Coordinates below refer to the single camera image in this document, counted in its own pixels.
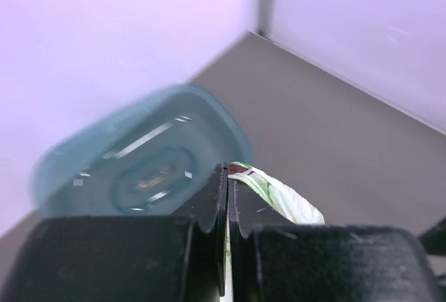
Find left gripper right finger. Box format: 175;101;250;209
228;176;445;301

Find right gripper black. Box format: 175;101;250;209
419;218;446;256

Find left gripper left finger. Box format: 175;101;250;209
1;164;229;302

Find light green plastic bag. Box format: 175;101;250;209
222;160;327;302

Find teal plastic container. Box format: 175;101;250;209
32;84;253;218

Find right aluminium frame post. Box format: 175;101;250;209
256;0;275;39

